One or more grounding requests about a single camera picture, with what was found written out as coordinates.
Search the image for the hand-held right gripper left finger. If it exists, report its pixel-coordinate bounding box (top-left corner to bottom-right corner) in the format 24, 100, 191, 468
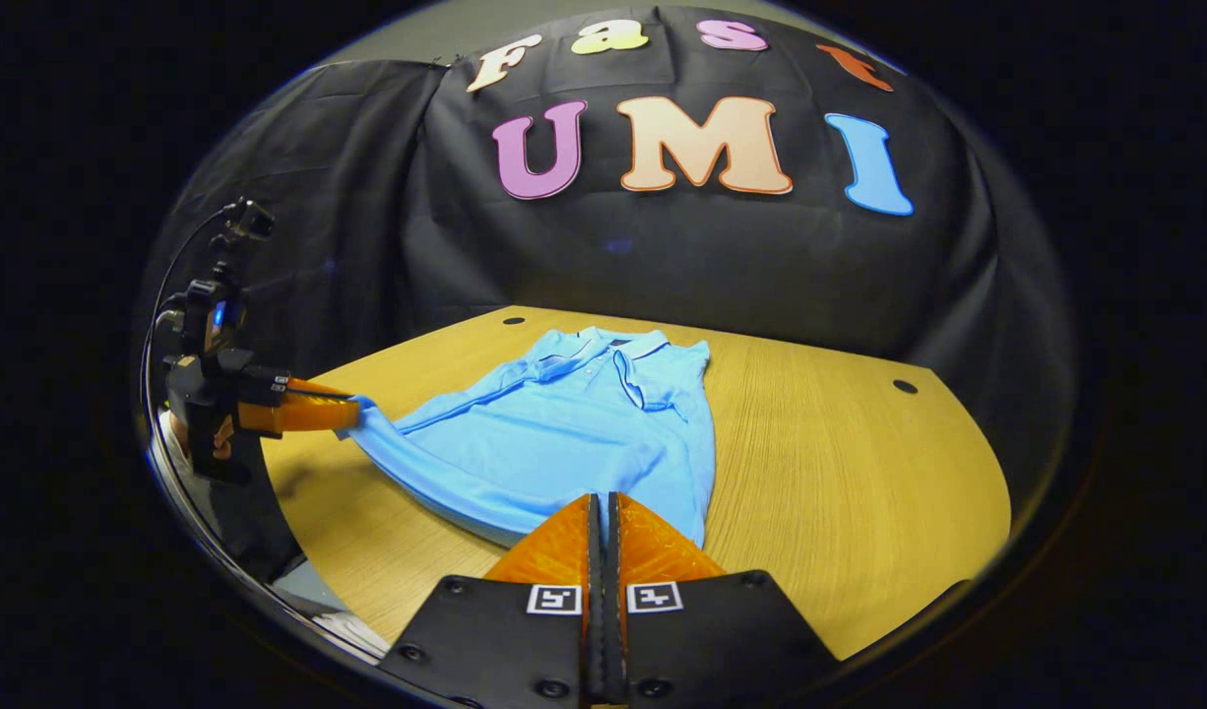
377, 492, 603, 709

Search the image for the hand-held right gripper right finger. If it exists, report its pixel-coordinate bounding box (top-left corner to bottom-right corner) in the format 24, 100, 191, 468
605, 492, 843, 706

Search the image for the light blue polo T-shirt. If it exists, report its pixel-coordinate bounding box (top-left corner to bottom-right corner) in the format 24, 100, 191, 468
343, 325, 718, 550

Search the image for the black backdrop cloth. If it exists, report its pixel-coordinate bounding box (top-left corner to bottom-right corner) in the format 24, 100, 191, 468
136, 5, 1077, 582

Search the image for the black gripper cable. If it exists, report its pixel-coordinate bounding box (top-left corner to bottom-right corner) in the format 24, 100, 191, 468
139, 205, 232, 454

